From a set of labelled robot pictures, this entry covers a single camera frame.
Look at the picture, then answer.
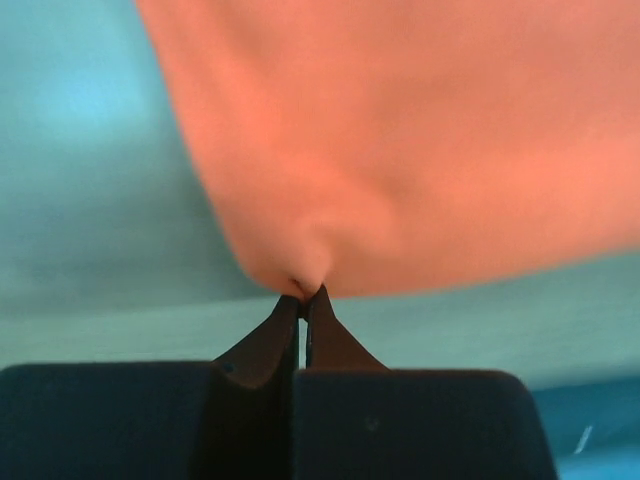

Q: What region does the orange t shirt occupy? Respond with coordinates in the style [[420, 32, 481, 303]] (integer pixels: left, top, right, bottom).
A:
[[137, 1, 639, 298]]

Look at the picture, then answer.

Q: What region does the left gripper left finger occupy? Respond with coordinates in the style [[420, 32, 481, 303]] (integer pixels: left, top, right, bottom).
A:
[[212, 296, 300, 389]]

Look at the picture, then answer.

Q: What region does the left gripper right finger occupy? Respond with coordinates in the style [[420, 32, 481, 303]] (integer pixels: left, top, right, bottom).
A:
[[302, 285, 388, 371]]

